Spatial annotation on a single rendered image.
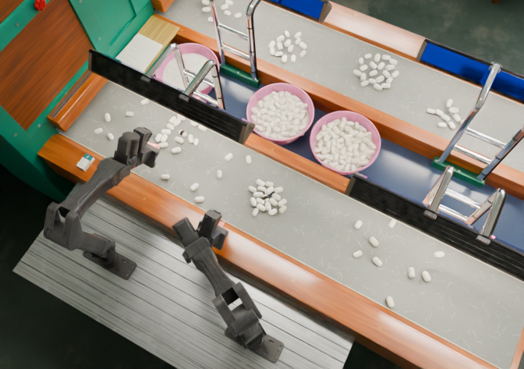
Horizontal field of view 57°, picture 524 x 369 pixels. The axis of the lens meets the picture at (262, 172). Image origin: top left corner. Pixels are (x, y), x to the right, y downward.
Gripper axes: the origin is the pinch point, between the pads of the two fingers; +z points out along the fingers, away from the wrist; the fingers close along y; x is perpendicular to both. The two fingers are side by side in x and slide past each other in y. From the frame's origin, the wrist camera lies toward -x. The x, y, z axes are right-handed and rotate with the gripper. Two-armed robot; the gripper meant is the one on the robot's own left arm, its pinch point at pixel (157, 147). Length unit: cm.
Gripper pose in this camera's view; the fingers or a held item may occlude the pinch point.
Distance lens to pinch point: 178.7
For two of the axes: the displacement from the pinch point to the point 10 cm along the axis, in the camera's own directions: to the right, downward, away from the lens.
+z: 4.0, -3.3, 8.6
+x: -2.9, 8.4, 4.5
